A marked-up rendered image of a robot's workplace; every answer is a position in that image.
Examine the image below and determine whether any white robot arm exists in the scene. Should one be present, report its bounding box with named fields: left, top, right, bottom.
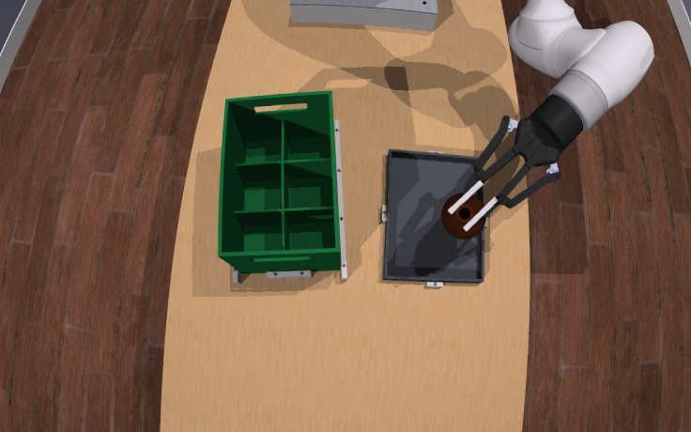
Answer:
left=508, top=0, right=654, bottom=132

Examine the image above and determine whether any green divided crate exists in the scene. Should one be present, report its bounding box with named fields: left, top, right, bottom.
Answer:
left=218, top=91, right=341, bottom=274

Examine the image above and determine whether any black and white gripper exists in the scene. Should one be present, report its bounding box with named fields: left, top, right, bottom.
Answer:
left=448, top=95, right=583, bottom=232

